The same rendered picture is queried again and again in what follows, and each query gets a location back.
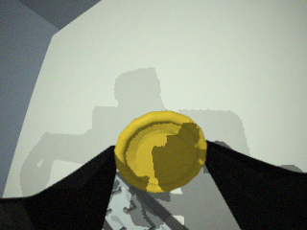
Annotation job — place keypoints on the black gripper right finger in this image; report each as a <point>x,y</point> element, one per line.
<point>259,195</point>

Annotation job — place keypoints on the yellow plate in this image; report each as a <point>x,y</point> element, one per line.
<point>160,151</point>

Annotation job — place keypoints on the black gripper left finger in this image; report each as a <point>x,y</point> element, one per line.
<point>77,202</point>

